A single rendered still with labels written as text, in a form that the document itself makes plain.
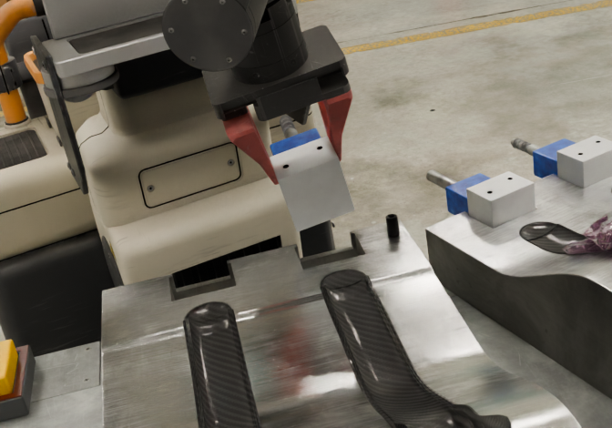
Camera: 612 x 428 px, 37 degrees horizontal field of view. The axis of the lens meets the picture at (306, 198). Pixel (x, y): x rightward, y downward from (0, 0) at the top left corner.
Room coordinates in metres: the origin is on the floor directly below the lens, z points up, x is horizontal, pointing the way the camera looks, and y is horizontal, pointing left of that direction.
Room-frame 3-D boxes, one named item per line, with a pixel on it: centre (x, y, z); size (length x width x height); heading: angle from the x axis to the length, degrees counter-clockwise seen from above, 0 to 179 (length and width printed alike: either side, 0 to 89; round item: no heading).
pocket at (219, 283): (0.65, 0.10, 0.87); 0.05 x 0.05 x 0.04; 7
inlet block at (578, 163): (0.82, -0.26, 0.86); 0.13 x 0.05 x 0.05; 24
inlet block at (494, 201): (0.78, -0.16, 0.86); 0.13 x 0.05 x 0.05; 24
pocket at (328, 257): (0.66, -0.01, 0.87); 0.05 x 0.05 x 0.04; 7
